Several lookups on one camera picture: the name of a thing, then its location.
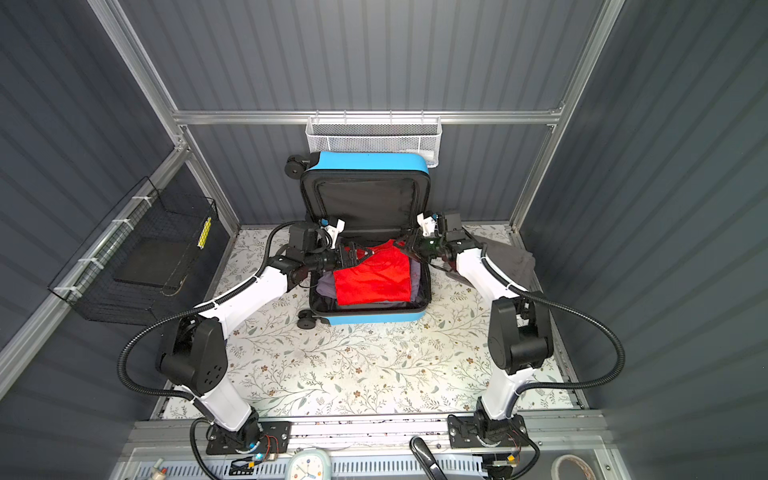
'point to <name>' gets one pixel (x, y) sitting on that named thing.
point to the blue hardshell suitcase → (377, 197)
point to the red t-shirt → (382, 277)
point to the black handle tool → (425, 460)
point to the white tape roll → (566, 457)
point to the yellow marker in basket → (206, 229)
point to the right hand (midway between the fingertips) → (399, 248)
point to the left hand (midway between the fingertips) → (364, 254)
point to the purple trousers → (325, 282)
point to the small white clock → (309, 464)
